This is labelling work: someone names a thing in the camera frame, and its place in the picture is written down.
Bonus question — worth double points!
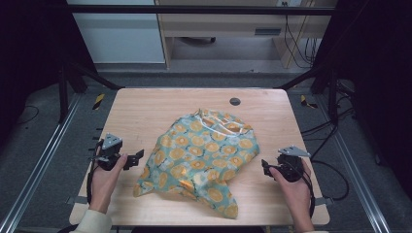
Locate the black hanging desk cables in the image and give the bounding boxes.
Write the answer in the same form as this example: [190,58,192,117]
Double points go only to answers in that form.
[282,1,321,70]

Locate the black looped floor cable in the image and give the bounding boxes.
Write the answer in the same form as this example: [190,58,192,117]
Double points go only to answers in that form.
[309,124,351,202]

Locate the black upright frame post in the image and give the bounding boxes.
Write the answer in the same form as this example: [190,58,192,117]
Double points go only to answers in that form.
[57,63,71,124]

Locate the black yellow striped tape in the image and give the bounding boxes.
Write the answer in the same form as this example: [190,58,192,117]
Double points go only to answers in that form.
[92,92,107,112]
[299,94,319,110]

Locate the light wooden desk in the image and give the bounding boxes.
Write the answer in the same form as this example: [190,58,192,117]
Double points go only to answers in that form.
[154,0,338,70]

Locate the teal orange floral cloth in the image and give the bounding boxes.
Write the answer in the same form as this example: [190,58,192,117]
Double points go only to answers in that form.
[132,108,261,220]

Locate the hand-held gripper black cable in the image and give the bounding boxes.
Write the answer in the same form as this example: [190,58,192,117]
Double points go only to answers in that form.
[86,145,102,206]
[288,160,318,218]

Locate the right hand-held gripper black cable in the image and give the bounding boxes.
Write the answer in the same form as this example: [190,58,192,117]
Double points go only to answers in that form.
[288,160,318,218]

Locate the black floor cable bundle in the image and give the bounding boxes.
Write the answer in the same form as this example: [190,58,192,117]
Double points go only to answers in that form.
[299,105,357,143]

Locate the black diagonal frame strut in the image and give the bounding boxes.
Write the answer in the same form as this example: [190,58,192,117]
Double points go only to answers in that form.
[277,66,326,91]
[68,61,123,91]

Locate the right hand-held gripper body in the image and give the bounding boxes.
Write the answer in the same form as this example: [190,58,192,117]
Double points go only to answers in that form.
[275,145,312,183]

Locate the black frame crossbar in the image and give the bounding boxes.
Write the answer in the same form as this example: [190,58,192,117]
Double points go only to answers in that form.
[68,4,337,17]

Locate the grey table edge bracket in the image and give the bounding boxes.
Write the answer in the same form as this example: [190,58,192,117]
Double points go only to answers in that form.
[65,195,89,206]
[315,196,335,207]

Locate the person's left hand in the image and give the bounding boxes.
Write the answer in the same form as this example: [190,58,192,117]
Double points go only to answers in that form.
[88,153,129,215]

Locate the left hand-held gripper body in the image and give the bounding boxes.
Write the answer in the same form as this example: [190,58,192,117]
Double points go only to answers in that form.
[88,132,126,172]

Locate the left hand-held gripper black cable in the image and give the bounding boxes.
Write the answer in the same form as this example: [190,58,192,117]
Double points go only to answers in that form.
[86,145,102,206]

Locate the white cabinet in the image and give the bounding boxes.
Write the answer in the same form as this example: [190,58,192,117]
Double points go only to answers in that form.
[66,0,167,65]

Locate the person's right hand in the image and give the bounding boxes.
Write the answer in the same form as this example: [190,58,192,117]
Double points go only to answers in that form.
[268,160,314,221]

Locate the aluminium floor rail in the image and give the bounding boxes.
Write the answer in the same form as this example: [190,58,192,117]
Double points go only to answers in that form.
[0,92,84,233]
[314,94,393,233]

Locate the thin black floor cable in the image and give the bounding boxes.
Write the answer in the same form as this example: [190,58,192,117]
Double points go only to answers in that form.
[17,104,41,125]

